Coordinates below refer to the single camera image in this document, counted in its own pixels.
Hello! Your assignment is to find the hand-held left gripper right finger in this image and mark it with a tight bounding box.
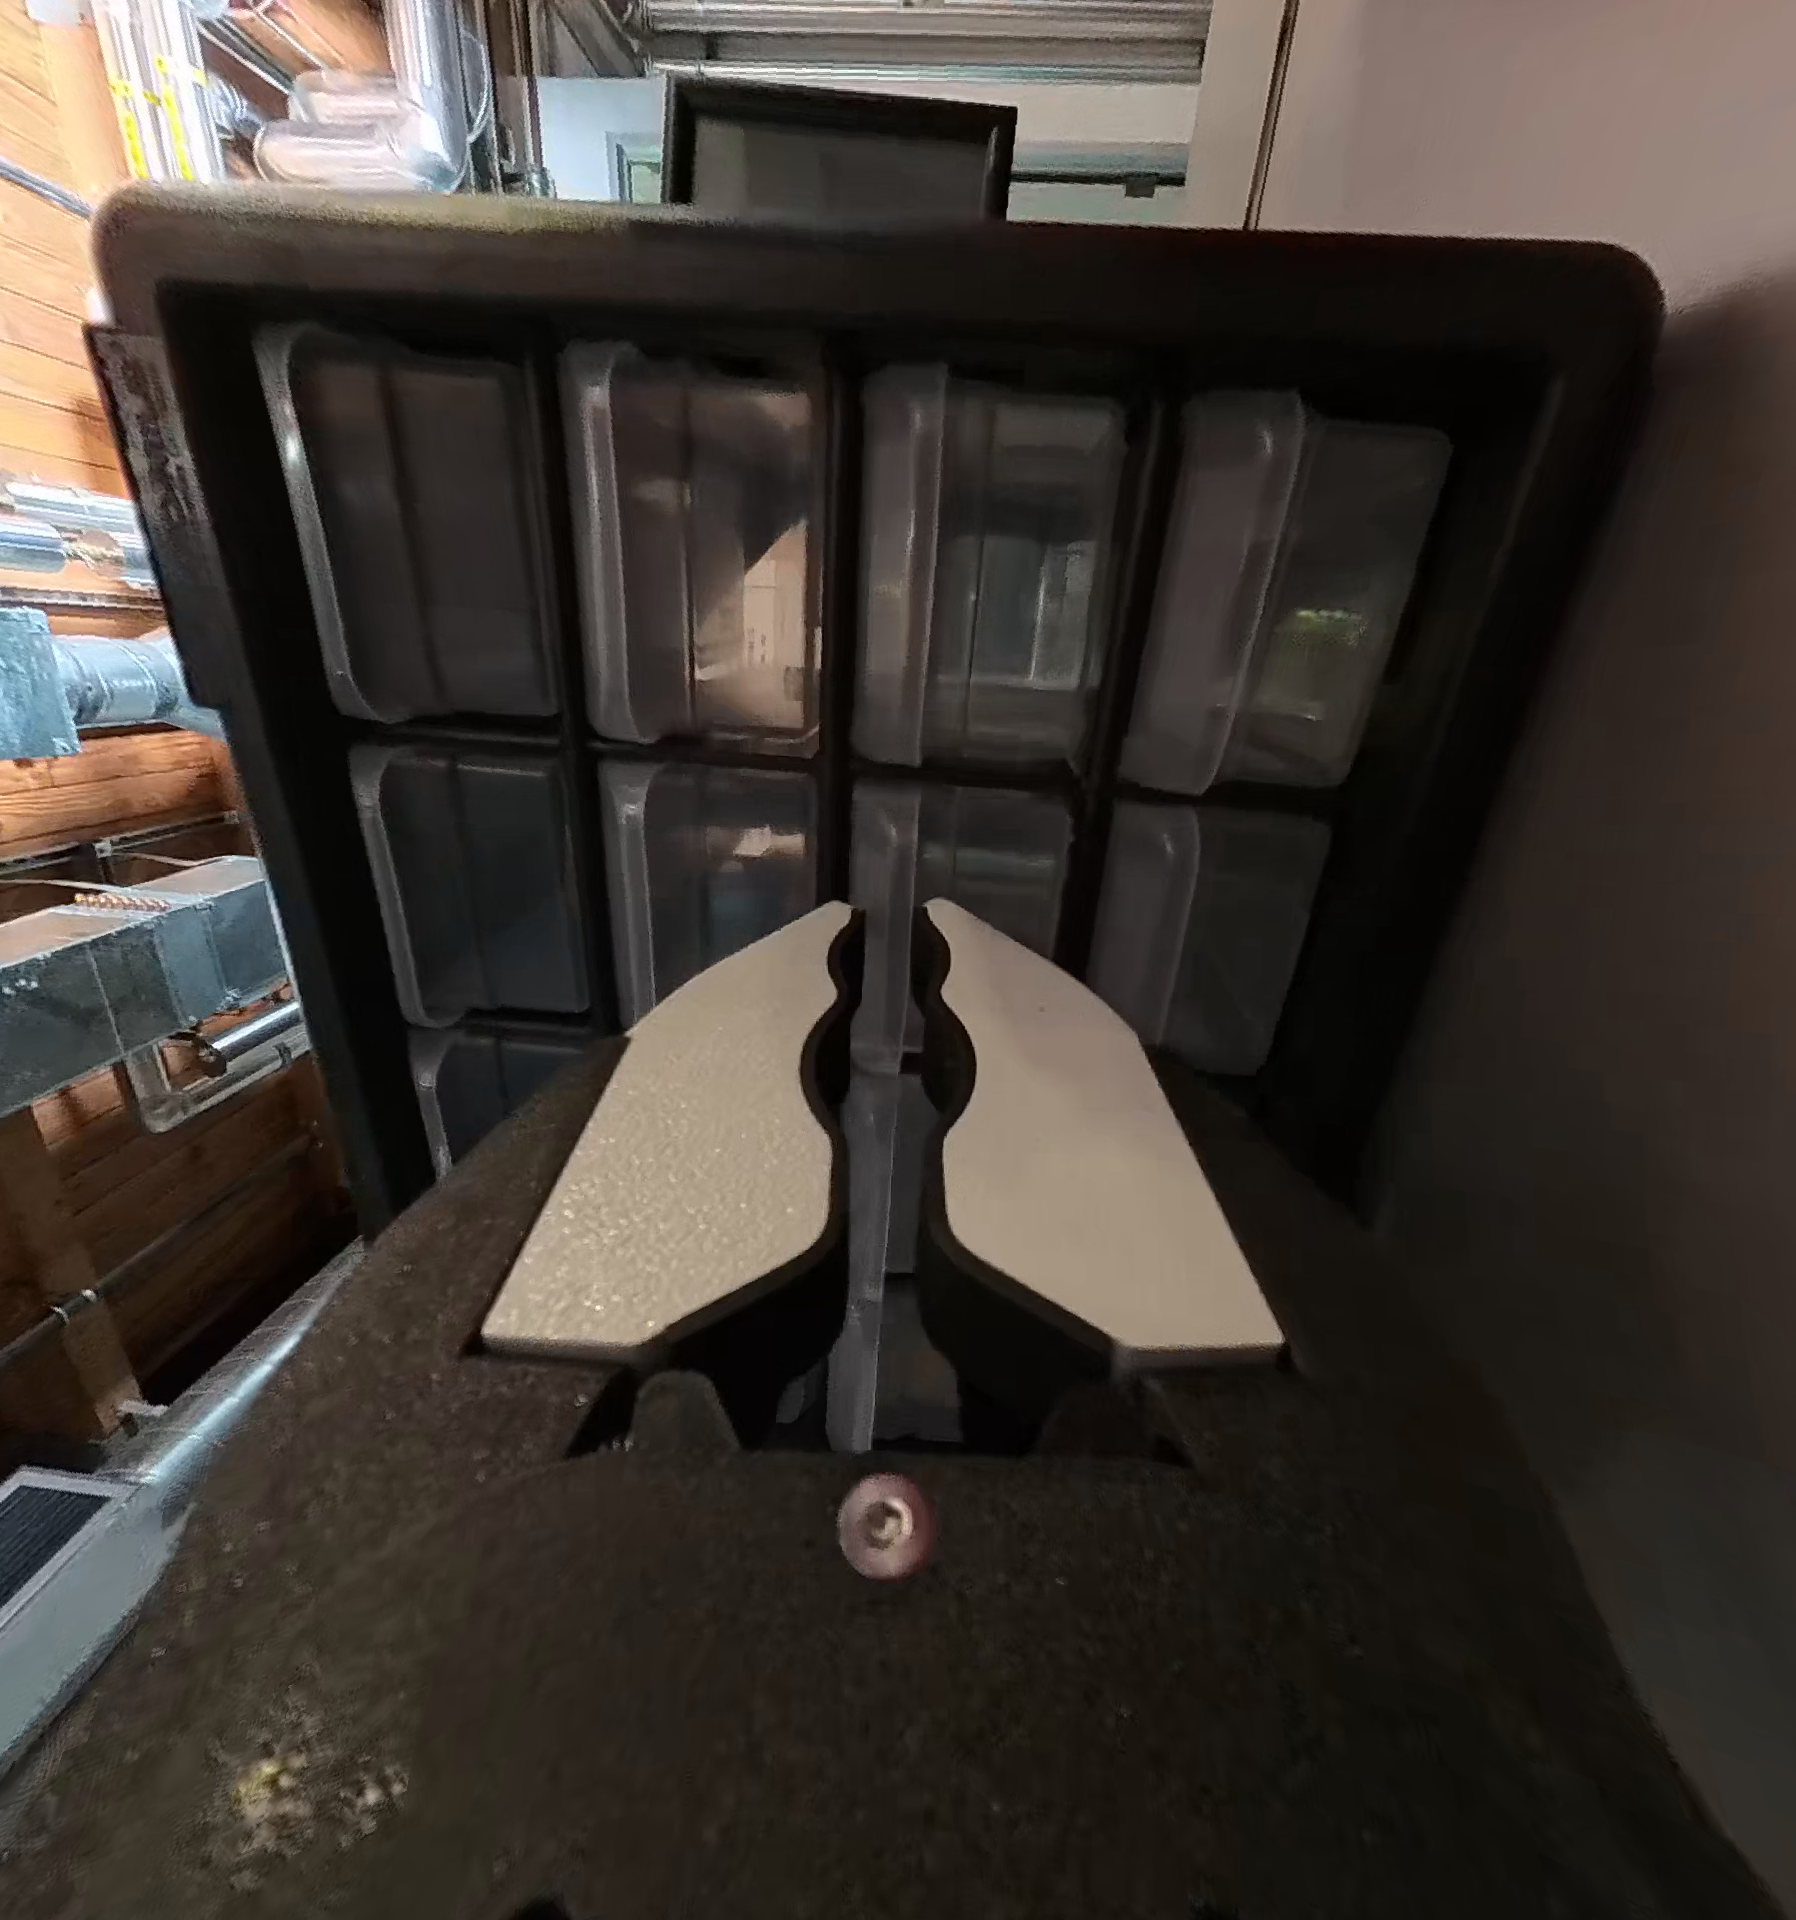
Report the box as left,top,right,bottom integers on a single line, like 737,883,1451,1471
917,896,1287,1374

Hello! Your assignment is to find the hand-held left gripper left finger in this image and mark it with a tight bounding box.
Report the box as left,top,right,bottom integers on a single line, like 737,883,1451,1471
478,899,855,1366

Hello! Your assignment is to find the black drawer cabinet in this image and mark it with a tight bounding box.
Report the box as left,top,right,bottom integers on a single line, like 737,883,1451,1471
91,190,1667,1238

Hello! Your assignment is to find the white vent unit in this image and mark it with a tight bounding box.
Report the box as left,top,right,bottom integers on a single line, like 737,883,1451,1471
0,1260,362,1833

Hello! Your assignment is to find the dark panel on stand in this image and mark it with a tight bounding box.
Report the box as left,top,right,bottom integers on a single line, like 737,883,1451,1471
661,76,1021,229

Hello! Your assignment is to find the silver pipe bundle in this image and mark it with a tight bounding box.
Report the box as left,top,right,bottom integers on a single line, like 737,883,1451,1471
91,0,510,195

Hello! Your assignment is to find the metal air duct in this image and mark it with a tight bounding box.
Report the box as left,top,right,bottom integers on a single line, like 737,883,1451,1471
0,857,305,1142
0,586,196,764

